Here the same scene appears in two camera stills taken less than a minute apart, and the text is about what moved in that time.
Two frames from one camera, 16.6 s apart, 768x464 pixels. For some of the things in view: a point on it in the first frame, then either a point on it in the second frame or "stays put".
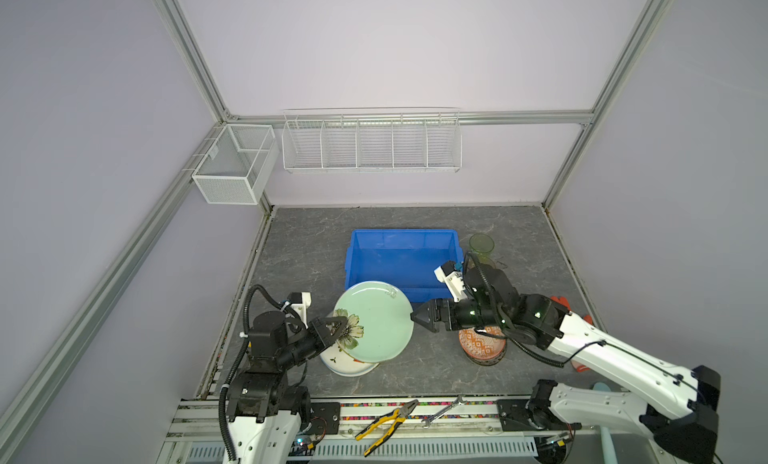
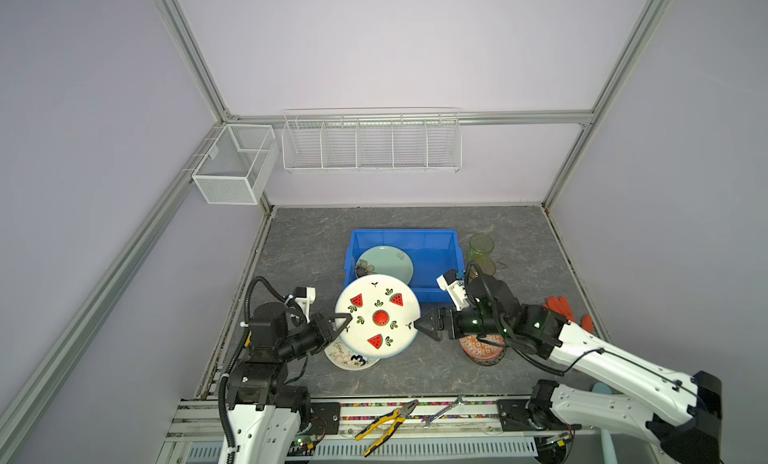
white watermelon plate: x=340 y=362 to x=383 y=311
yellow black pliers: x=398 y=416 stays put
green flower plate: x=379 y=323 to x=385 y=260
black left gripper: x=321 y=330 stays put
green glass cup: x=482 y=244 stays put
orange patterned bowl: x=481 y=349 stays put
